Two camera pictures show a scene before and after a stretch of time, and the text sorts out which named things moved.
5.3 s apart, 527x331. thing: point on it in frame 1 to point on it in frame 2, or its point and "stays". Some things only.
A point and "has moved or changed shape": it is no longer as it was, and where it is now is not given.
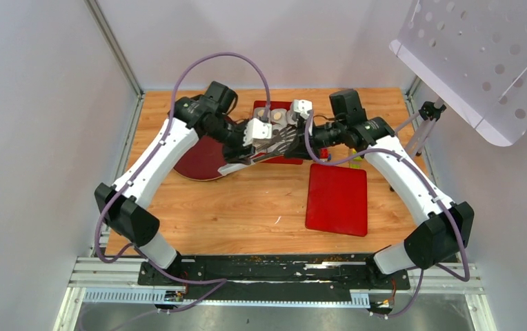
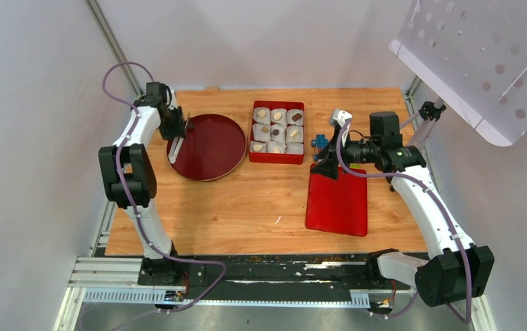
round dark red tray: [203, 161] stays
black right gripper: [298, 149] to [327, 166]
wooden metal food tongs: [277, 143] has moved or changed shape
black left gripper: [233, 155] to [180, 130]
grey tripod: [430, 112] stays
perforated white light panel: [494, 61] stays
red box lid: [336, 200] stays
